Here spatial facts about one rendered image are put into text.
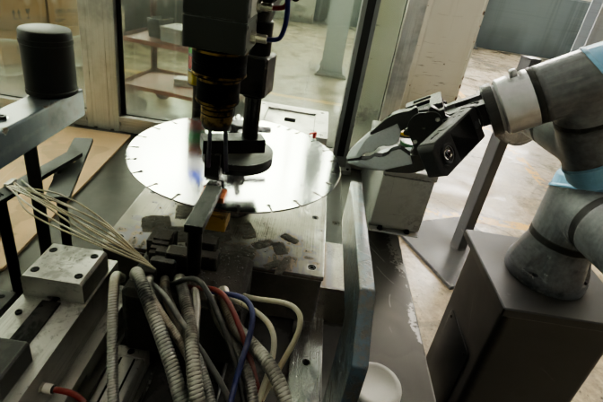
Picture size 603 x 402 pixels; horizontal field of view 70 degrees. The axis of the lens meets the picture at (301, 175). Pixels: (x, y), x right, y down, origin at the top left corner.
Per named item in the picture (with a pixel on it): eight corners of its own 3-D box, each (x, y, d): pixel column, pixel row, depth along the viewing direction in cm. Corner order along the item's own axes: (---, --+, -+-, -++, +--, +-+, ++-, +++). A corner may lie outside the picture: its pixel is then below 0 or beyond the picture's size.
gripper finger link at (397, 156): (359, 165, 69) (415, 147, 65) (353, 181, 64) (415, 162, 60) (352, 148, 68) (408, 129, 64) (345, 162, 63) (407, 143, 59)
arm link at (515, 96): (546, 132, 53) (529, 70, 50) (507, 144, 55) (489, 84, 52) (533, 115, 59) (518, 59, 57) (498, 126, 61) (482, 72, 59)
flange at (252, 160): (190, 144, 69) (191, 129, 67) (251, 136, 75) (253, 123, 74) (220, 176, 61) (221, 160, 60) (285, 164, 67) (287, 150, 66)
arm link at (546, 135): (589, 144, 66) (577, 82, 61) (646, 179, 56) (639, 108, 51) (538, 166, 67) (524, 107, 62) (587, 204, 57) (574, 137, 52)
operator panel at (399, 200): (360, 171, 116) (372, 119, 109) (400, 178, 116) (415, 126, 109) (368, 230, 91) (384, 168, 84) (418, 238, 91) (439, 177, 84)
